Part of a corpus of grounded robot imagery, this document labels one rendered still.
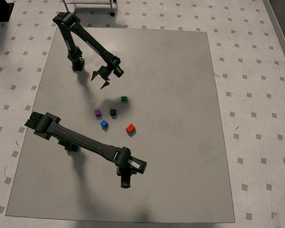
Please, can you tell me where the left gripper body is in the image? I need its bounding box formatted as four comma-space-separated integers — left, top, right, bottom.
95, 70, 110, 84

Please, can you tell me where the blue cube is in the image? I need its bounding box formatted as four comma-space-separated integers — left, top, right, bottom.
100, 120, 108, 128

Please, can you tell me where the red rectangular block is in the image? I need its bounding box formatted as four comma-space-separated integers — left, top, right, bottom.
126, 124, 135, 133

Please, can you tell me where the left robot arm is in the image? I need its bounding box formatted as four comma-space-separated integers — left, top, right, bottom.
52, 12, 124, 78

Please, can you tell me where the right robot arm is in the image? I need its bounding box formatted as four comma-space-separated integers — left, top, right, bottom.
24, 111, 147, 189

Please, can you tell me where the purple cube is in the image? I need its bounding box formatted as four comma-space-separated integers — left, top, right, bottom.
95, 110, 101, 117

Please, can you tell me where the green cylinder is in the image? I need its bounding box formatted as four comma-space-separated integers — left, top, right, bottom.
121, 96, 127, 102

